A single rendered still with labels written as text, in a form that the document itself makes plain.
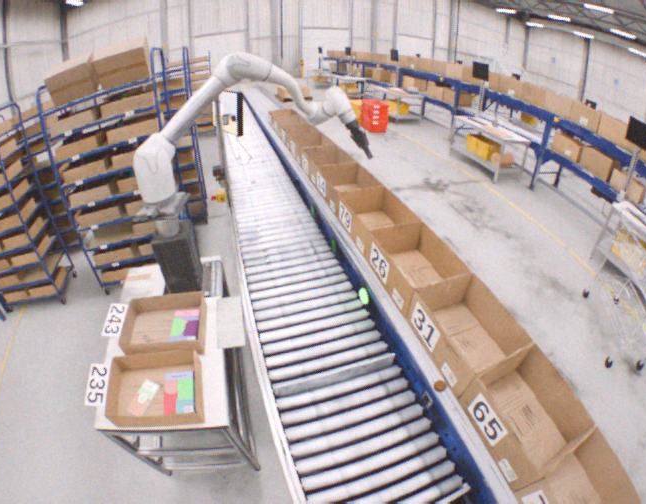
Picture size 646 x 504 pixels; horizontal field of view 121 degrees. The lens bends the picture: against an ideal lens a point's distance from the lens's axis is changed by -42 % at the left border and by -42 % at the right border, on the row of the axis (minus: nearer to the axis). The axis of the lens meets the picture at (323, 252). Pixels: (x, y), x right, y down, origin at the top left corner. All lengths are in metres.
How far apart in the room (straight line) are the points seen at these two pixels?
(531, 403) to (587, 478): 0.40
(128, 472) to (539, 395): 2.13
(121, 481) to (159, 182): 1.73
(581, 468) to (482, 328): 0.73
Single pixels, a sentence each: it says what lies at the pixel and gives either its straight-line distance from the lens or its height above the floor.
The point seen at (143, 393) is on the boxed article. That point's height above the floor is 0.77.
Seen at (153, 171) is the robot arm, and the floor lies 1.40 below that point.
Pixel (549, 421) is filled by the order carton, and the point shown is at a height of 0.89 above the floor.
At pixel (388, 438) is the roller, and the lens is 1.14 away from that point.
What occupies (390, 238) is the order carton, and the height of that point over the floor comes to 0.98.
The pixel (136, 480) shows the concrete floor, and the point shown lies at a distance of 2.11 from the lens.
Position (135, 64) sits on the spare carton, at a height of 1.87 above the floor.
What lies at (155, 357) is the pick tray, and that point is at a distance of 1.33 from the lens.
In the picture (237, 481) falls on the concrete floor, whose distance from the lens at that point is 1.89.
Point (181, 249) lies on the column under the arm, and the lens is 1.45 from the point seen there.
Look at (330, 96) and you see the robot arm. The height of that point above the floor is 1.54.
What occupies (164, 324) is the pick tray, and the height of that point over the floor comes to 0.76.
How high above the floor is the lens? 1.81
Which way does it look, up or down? 37 degrees down
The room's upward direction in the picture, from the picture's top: straight up
